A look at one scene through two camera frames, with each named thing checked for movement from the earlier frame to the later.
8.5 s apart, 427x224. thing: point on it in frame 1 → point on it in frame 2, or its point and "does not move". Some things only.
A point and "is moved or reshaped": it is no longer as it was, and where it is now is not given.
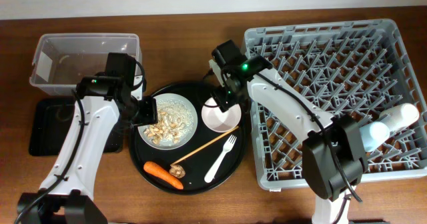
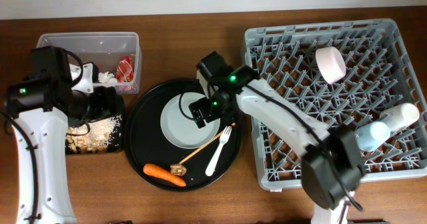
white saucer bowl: [217, 121] is moved or reshaped
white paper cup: [399, 116] does not move
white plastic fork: [209, 176] → [223, 139]
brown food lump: [177, 171] does not move
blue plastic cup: [373, 134] does not move
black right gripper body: [227, 95] → [214, 106]
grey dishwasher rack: [359, 69] does not move
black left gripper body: [147, 112] → [101, 105]
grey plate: [177, 123] → [179, 125]
